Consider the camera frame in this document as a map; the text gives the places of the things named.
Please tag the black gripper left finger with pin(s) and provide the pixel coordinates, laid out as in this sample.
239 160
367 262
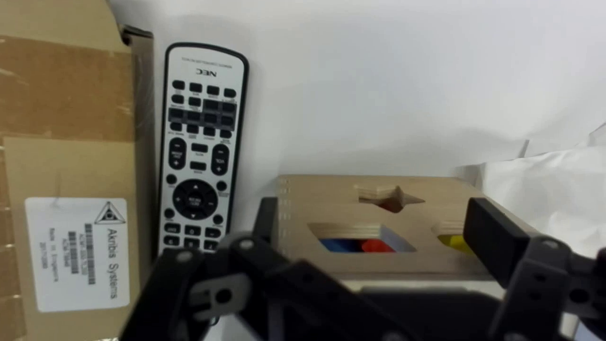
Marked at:
265 277

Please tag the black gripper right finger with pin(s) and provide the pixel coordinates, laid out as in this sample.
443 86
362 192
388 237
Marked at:
536 277

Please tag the blue block inside sorter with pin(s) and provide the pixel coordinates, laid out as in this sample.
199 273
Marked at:
339 245

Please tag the yellow block inside sorter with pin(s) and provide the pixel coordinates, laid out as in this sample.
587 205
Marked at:
451 241

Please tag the red block inside sorter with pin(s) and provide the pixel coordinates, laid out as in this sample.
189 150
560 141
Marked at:
377 245

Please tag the wooden shape sorter box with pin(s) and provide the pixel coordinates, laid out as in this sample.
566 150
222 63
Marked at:
379 215

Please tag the white plastic bag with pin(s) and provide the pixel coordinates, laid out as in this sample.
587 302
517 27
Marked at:
549 190

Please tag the grey remote control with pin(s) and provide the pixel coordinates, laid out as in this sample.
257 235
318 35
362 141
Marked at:
201 148

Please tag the brown cardboard box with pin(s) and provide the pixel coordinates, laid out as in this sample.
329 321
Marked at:
68 171

